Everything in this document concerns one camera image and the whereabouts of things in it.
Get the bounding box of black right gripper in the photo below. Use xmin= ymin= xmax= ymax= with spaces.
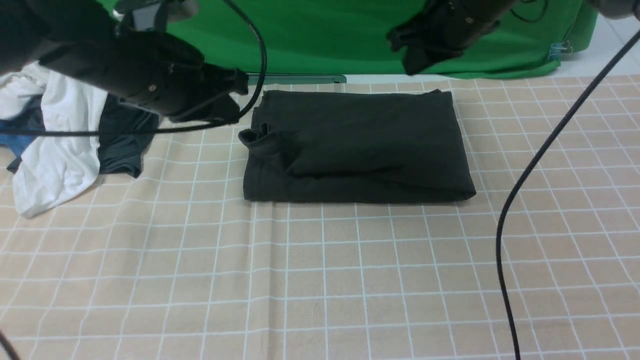
xmin=386 ymin=13 xmax=464 ymax=76

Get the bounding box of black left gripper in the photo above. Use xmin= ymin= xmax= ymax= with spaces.
xmin=168 ymin=63 xmax=249 ymax=126

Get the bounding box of dark gray long-sleeve top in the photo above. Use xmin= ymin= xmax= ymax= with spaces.
xmin=238 ymin=89 xmax=477 ymax=205

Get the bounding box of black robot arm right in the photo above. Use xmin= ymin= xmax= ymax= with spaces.
xmin=386 ymin=0 xmax=639 ymax=79

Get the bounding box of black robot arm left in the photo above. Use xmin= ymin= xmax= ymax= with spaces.
xmin=0 ymin=0 xmax=249 ymax=126

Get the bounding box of green backdrop cloth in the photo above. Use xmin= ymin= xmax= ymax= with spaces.
xmin=167 ymin=0 xmax=597 ymax=79

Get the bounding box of dark teal garment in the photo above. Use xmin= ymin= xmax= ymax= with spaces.
xmin=0 ymin=95 xmax=160 ymax=178

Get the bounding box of binder clip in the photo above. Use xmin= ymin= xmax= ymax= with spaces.
xmin=547 ymin=39 xmax=574 ymax=61

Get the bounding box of beige grid tablecloth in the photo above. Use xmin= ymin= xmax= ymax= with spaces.
xmin=0 ymin=75 xmax=640 ymax=360

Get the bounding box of white garment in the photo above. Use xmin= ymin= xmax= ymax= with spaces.
xmin=1 ymin=63 xmax=108 ymax=218

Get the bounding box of blue garment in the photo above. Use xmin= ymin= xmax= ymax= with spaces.
xmin=0 ymin=95 xmax=45 ymax=158

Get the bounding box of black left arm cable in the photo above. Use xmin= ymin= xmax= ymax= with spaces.
xmin=0 ymin=0 xmax=268 ymax=138

